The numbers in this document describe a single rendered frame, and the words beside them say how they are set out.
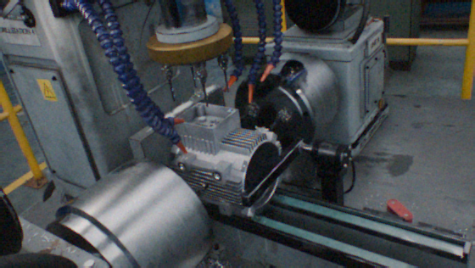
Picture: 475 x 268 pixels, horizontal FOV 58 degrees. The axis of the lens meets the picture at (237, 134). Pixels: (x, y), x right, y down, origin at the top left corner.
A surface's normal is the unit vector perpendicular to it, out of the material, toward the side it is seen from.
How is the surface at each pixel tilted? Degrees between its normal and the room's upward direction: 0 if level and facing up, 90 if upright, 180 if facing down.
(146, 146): 90
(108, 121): 90
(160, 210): 47
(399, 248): 90
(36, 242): 0
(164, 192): 36
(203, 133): 90
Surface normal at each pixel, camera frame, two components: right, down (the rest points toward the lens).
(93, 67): 0.81, 0.17
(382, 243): -0.56, 0.47
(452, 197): -0.15, -0.87
